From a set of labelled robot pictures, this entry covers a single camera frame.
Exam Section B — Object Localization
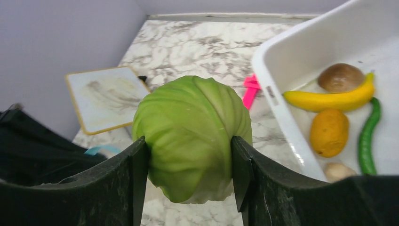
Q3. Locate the green cabbage toy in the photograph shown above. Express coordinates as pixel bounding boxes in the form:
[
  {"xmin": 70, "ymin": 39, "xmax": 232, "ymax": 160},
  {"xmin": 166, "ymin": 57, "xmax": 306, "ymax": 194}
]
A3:
[{"xmin": 132, "ymin": 75, "xmax": 253, "ymax": 204}]

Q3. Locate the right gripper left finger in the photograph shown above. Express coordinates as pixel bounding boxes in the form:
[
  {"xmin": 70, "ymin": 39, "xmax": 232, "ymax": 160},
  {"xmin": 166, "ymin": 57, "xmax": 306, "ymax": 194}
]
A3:
[{"xmin": 0, "ymin": 137, "xmax": 149, "ymax": 226}]

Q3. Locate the clear zip top bag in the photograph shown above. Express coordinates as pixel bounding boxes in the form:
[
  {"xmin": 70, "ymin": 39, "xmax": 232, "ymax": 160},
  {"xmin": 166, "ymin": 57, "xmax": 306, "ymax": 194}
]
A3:
[{"xmin": 84, "ymin": 145, "xmax": 122, "ymax": 159}]

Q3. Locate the yellow banana toy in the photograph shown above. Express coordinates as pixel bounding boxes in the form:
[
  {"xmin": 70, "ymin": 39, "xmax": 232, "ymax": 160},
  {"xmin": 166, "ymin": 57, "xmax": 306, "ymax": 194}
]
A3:
[{"xmin": 283, "ymin": 73, "xmax": 375, "ymax": 112}]

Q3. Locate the beige garlic toy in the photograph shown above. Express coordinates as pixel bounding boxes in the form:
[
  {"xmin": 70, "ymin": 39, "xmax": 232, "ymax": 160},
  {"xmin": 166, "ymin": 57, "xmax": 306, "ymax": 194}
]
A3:
[{"xmin": 324, "ymin": 162, "xmax": 357, "ymax": 183}]

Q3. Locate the pink plastic clip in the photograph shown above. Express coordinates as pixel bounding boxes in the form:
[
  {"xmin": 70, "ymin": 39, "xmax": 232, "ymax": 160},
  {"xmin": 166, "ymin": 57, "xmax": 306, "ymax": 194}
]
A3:
[{"xmin": 242, "ymin": 73, "xmax": 261, "ymax": 110}]

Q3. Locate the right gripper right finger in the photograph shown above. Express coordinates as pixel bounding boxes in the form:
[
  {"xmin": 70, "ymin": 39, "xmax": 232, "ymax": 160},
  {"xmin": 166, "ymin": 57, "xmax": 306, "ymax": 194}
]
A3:
[{"xmin": 231, "ymin": 137, "xmax": 399, "ymax": 226}]

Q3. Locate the orange carrot toy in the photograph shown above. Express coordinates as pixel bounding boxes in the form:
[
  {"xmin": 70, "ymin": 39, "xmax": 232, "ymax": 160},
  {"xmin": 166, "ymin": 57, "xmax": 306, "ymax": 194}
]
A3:
[{"xmin": 309, "ymin": 109, "xmax": 349, "ymax": 158}]

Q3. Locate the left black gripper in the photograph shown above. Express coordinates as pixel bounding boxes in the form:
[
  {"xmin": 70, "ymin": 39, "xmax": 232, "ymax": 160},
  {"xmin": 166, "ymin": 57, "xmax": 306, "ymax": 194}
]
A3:
[{"xmin": 0, "ymin": 107, "xmax": 106, "ymax": 186}]

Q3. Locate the white plastic bin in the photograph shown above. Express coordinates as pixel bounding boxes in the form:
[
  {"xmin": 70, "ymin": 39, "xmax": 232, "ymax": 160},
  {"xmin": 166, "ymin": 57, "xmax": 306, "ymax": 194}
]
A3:
[{"xmin": 252, "ymin": 0, "xmax": 399, "ymax": 180}]

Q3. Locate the green cucumber toy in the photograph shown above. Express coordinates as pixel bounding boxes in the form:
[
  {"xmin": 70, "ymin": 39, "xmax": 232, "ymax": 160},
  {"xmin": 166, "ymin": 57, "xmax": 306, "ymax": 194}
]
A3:
[{"xmin": 358, "ymin": 97, "xmax": 382, "ymax": 175}]

